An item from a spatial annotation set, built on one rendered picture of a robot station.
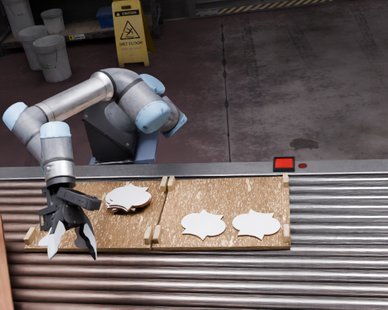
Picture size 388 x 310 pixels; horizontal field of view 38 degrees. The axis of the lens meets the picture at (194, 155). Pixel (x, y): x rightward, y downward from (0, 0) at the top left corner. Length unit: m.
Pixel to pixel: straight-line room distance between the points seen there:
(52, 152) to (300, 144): 2.66
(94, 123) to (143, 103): 0.47
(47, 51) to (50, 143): 3.95
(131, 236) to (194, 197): 0.26
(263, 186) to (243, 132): 2.19
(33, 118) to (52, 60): 3.83
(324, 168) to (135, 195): 0.66
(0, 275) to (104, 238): 0.35
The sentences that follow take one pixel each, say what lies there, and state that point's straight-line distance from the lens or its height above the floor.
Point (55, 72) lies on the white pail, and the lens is 5.42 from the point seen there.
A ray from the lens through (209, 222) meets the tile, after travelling 1.74.
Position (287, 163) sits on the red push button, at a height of 0.93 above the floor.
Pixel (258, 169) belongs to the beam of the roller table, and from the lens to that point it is 2.01.
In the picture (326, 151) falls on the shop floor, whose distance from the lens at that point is 3.79.
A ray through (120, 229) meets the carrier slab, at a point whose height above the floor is 0.94.
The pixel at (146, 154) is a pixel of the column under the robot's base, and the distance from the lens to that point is 2.28.
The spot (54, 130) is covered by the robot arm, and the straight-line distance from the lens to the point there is 1.43.
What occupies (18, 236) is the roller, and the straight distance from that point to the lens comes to 1.94.
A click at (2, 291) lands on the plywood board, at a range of 1.57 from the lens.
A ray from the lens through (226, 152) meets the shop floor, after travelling 3.84.
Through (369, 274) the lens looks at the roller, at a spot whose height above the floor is 0.92.
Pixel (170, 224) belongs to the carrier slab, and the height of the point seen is 0.94.
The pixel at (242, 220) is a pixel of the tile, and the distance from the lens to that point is 1.74.
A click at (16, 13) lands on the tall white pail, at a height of 0.42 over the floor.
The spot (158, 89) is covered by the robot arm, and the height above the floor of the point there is 1.13.
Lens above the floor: 2.04
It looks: 32 degrees down
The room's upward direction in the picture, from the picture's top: 9 degrees counter-clockwise
